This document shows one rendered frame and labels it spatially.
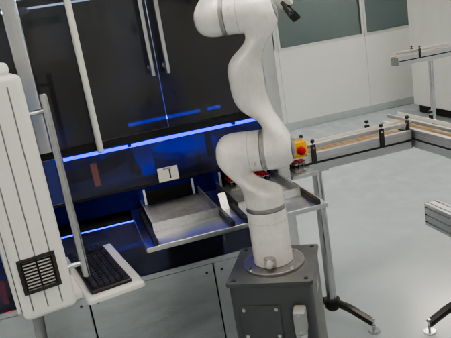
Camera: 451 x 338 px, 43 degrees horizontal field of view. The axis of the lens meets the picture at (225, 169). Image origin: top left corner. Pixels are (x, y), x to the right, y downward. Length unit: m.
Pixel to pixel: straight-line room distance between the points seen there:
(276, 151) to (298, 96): 5.93
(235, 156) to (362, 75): 6.34
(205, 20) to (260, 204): 0.54
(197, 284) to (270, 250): 0.91
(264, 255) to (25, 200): 0.73
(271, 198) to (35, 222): 0.72
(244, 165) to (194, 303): 1.10
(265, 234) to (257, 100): 0.40
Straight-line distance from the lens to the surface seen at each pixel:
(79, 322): 2.58
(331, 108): 7.76
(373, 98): 8.03
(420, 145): 2.92
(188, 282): 2.57
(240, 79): 1.60
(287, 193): 2.28
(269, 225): 1.70
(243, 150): 1.64
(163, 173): 2.39
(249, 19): 1.57
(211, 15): 1.59
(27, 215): 1.83
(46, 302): 1.94
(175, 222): 2.18
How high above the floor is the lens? 1.63
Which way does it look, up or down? 15 degrees down
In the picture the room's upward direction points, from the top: 9 degrees counter-clockwise
